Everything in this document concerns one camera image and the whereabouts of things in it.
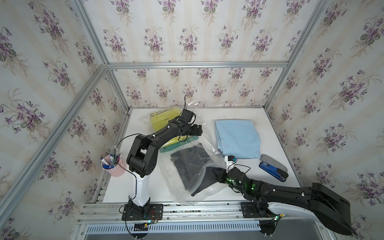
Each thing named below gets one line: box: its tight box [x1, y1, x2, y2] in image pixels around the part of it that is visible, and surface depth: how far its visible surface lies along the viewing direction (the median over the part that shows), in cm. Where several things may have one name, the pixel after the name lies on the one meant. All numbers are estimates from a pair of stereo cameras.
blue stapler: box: [259, 161, 289, 182], surface depth 86 cm
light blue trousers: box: [215, 119, 261, 159], surface depth 95 cm
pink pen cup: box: [101, 154, 127, 178], surface depth 81 cm
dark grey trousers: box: [170, 143, 219, 196], surface depth 81 cm
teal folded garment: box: [159, 136, 200, 153], surface depth 95 cm
